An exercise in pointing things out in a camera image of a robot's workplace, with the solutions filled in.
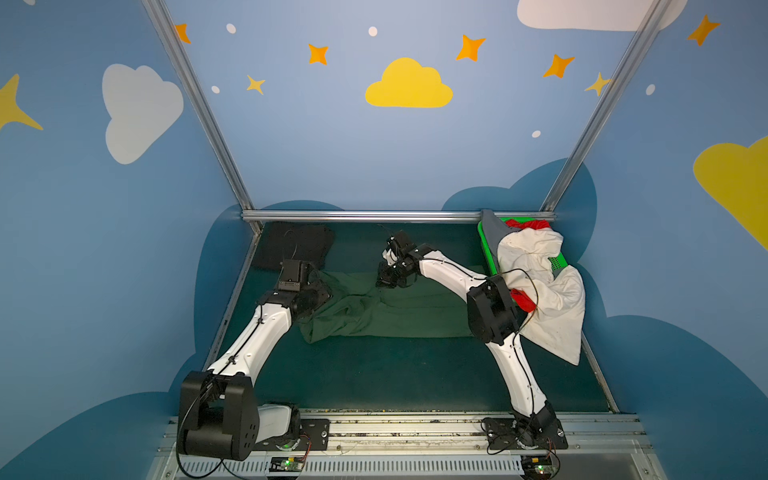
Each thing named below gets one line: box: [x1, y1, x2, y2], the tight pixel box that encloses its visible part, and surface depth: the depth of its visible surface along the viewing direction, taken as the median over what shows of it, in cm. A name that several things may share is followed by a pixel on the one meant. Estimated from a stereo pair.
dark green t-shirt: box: [297, 270, 474, 344], surface depth 96 cm
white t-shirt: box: [497, 227, 586, 365], surface depth 97 cm
